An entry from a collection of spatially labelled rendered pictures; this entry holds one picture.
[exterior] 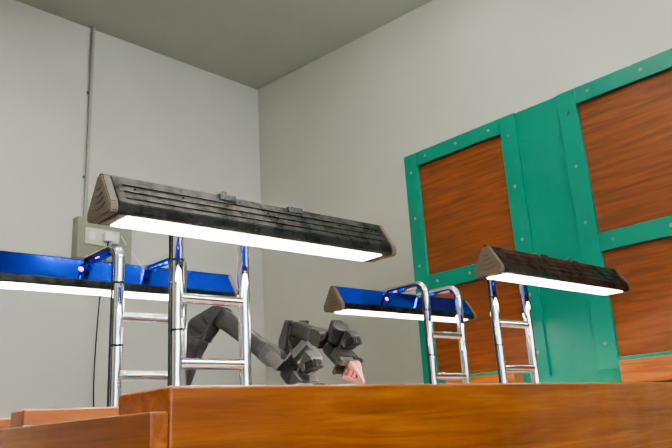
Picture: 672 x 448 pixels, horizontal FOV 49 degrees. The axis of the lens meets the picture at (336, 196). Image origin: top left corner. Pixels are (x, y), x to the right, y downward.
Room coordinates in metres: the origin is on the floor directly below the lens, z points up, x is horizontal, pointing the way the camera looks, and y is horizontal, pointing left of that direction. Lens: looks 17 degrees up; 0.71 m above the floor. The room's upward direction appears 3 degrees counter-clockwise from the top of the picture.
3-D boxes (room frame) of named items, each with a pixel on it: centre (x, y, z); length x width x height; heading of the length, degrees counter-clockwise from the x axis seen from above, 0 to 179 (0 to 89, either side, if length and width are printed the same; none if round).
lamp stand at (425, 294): (2.31, -0.25, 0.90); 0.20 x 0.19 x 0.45; 133
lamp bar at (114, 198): (1.30, 0.14, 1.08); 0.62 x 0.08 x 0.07; 133
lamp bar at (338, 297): (2.37, -0.20, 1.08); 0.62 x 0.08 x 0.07; 133
